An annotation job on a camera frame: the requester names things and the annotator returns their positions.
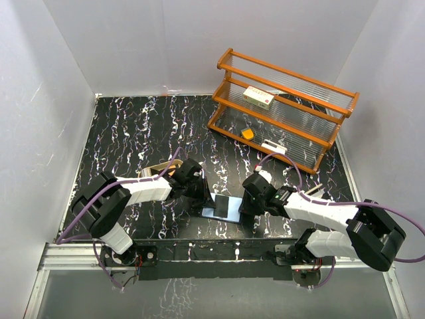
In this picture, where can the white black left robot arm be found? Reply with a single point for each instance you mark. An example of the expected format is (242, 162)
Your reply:
(99, 206)

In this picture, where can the black credit card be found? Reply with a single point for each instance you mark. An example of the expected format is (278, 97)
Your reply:
(221, 206)

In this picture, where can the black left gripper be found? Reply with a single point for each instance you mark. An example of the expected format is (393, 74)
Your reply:
(204, 200)

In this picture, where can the stack of credit cards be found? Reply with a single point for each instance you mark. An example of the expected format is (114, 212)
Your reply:
(145, 172)

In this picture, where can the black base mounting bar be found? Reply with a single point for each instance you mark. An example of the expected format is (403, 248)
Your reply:
(212, 258)

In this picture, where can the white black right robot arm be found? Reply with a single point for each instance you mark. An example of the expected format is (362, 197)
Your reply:
(361, 231)

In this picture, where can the beige flat wooden piece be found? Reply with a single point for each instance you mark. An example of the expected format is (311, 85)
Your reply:
(314, 190)

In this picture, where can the white black small device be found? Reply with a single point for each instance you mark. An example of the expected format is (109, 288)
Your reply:
(274, 147)

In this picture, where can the beige oval plastic tray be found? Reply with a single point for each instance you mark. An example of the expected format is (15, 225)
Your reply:
(159, 167)

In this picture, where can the black blue card holder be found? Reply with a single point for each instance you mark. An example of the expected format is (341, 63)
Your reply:
(233, 214)

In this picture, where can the orange wooden shelf rack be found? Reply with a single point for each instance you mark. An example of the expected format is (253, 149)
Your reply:
(305, 116)

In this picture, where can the small orange yellow block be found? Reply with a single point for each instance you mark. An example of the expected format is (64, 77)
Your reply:
(247, 134)

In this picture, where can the white red small box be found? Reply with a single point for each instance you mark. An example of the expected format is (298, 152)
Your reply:
(257, 97)

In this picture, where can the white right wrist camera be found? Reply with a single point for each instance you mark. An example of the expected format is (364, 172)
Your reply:
(266, 175)

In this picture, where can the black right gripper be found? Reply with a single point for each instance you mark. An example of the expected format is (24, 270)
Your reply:
(246, 207)

